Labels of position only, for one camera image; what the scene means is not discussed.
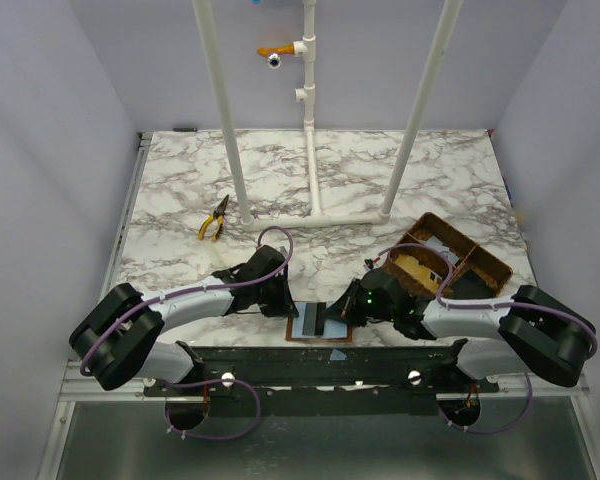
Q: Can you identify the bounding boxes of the brown leather card holder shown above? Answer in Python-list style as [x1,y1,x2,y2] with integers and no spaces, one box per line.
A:
[285,302,353,344]

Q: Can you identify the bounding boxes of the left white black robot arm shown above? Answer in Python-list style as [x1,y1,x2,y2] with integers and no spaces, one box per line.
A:
[68,245,299,391]

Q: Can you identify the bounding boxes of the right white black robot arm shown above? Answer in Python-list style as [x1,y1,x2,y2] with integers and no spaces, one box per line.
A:
[317,268,598,387]

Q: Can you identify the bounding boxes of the gold card in tray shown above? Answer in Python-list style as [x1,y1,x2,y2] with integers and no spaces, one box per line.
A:
[394,254,442,291]

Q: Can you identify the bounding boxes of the grey card in tray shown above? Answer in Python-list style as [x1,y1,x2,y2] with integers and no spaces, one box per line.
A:
[425,236,460,265]

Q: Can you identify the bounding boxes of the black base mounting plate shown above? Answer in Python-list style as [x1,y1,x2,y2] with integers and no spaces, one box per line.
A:
[144,341,500,417]

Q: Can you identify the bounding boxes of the blue white small ball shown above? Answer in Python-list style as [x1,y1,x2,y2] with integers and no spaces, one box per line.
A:
[267,53,281,69]

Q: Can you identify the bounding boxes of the orange pipe hook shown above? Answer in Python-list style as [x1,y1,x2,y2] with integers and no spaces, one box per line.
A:
[257,41,308,57]

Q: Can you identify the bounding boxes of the yellow handled pliers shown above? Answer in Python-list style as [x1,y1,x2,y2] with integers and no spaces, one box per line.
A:
[198,195,230,242]

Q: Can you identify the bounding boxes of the aluminium rail frame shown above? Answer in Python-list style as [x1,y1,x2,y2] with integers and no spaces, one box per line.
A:
[34,132,154,480]

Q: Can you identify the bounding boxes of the white PVC pipe frame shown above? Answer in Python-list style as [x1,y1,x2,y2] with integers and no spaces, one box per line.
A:
[192,0,463,231]

